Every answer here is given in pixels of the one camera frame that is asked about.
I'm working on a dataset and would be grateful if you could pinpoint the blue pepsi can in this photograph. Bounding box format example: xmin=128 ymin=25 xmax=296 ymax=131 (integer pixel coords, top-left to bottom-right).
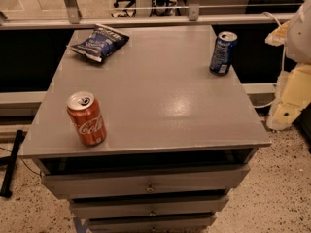
xmin=210 ymin=31 xmax=238 ymax=76

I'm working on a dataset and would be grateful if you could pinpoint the grey metal railing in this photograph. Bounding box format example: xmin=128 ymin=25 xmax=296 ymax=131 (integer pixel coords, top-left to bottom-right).
xmin=0 ymin=0 xmax=305 ymax=30

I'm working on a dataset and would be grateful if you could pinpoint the red coca-cola can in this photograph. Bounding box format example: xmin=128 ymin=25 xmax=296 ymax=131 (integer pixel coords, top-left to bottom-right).
xmin=67 ymin=91 xmax=106 ymax=146

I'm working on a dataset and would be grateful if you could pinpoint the top grey drawer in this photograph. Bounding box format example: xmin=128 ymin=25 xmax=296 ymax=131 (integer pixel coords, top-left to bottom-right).
xmin=43 ymin=164 xmax=250 ymax=199

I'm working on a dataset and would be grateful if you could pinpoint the black office chair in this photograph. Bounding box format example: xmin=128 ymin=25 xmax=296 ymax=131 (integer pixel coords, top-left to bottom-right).
xmin=111 ymin=0 xmax=136 ymax=17

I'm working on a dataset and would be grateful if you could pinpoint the black stand leg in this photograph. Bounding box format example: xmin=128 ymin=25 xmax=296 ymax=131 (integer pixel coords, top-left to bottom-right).
xmin=0 ymin=130 xmax=24 ymax=198

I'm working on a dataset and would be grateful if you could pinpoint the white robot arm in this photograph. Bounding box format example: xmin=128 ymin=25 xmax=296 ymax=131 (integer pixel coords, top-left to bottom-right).
xmin=265 ymin=0 xmax=311 ymax=130

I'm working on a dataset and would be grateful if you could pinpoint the grey drawer cabinet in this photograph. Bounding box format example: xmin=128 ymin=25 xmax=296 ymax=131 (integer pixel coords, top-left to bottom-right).
xmin=17 ymin=24 xmax=272 ymax=233

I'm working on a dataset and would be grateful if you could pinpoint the grey drawer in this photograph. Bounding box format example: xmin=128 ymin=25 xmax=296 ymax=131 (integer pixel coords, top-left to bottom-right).
xmin=43 ymin=164 xmax=250 ymax=199
xmin=70 ymin=196 xmax=228 ymax=219
xmin=88 ymin=214 xmax=216 ymax=233

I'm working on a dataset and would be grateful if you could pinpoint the middle grey drawer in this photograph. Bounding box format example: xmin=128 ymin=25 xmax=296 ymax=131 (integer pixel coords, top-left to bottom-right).
xmin=70 ymin=196 xmax=228 ymax=219

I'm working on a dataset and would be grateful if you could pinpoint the blue chip bag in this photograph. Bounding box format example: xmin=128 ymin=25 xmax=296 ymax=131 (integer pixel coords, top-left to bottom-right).
xmin=69 ymin=24 xmax=129 ymax=63

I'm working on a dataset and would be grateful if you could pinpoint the bottom grey drawer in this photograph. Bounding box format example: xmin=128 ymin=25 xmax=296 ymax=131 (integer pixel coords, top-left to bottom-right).
xmin=88 ymin=214 xmax=216 ymax=233

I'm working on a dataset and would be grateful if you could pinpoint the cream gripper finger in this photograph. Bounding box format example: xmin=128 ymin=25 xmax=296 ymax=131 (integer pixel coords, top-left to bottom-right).
xmin=266 ymin=100 xmax=300 ymax=131
xmin=265 ymin=21 xmax=290 ymax=47

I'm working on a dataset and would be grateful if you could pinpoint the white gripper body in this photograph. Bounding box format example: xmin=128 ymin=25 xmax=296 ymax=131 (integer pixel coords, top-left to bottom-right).
xmin=280 ymin=63 xmax=311 ymax=112

